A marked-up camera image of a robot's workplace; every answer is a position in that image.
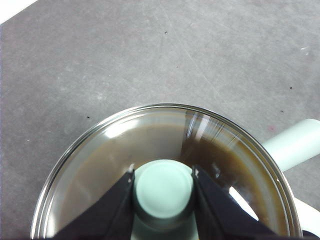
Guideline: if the green pot with side handle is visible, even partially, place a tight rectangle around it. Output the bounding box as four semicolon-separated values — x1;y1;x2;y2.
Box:
262;118;320;173

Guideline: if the glass lid with green knob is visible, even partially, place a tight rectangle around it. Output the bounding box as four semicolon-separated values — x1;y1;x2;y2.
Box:
29;102;305;240

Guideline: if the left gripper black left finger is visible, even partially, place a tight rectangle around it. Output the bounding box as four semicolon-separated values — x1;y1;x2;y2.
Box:
53;168;136;240

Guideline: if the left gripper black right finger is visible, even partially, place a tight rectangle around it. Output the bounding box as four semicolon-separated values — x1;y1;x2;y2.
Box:
191;164;320;240

